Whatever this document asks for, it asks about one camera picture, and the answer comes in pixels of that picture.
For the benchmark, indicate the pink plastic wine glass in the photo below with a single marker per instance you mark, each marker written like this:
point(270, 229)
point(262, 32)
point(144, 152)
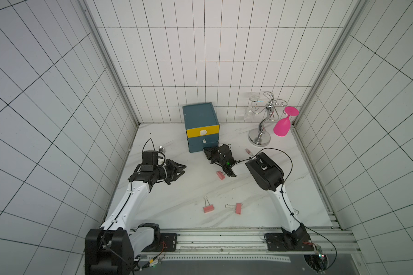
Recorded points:
point(283, 126)

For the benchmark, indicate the chrome glass rack stand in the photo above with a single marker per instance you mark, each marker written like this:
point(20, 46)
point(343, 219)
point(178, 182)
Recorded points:
point(268, 110)

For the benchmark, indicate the yellow top drawer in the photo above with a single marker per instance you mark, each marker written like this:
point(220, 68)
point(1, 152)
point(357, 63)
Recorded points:
point(202, 131)

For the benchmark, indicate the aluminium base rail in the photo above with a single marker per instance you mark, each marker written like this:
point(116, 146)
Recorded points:
point(245, 245)

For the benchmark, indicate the teal drawer cabinet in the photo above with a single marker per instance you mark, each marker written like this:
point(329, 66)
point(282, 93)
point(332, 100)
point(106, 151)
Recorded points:
point(199, 115)

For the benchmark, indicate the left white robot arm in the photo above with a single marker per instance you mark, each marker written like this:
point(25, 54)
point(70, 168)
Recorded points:
point(124, 216)

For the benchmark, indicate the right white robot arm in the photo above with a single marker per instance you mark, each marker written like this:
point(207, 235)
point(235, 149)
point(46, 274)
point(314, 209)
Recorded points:
point(270, 177)

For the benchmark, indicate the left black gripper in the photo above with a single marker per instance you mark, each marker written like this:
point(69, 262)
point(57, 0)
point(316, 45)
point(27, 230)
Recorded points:
point(172, 165)

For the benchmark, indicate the clear wine glass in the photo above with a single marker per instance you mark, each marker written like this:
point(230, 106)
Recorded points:
point(252, 108)

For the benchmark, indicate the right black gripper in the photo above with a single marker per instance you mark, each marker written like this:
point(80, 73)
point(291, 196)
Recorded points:
point(218, 154)

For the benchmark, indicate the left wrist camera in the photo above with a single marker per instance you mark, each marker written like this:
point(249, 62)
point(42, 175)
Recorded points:
point(153, 158)

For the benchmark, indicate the pink clip top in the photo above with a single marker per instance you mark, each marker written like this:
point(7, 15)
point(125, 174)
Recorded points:
point(220, 175)

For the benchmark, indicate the teal drawer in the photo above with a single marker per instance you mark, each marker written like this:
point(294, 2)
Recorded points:
point(204, 141)

